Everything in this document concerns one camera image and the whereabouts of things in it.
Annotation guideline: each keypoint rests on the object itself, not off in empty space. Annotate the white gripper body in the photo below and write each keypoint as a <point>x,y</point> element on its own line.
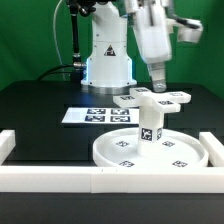
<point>151,33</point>

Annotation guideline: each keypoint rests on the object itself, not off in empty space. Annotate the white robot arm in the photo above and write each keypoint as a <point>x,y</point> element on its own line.
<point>109,68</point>

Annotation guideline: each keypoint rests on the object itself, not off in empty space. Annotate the white left fence bar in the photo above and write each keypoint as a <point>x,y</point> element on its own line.
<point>7,144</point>

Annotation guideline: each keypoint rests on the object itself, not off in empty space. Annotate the white marker sheet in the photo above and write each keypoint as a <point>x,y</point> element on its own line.
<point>75,115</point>

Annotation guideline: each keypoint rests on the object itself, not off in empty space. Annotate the white right fence bar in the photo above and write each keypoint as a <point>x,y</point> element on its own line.
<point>214,148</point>

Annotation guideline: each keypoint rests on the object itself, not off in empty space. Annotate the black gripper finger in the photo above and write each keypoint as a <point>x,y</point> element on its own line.
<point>157,75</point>

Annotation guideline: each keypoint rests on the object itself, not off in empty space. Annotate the white cross table base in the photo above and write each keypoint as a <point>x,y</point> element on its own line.
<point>168,102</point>

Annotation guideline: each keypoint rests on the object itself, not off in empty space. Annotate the black camera stand pole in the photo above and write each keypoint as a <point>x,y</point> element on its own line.
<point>83,8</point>

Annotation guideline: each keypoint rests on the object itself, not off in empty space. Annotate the white round table top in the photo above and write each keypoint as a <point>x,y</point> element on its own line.
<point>122,148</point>

